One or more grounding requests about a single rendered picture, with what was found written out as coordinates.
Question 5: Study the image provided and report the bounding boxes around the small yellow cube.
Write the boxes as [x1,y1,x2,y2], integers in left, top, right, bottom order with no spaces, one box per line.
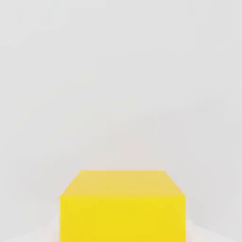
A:
[60,170,186,242]

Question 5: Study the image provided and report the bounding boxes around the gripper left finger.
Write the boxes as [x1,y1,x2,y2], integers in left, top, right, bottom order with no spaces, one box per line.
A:
[10,217,61,242]

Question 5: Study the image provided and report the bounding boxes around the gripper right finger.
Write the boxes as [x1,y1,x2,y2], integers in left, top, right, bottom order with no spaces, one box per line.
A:
[185,217,234,242]

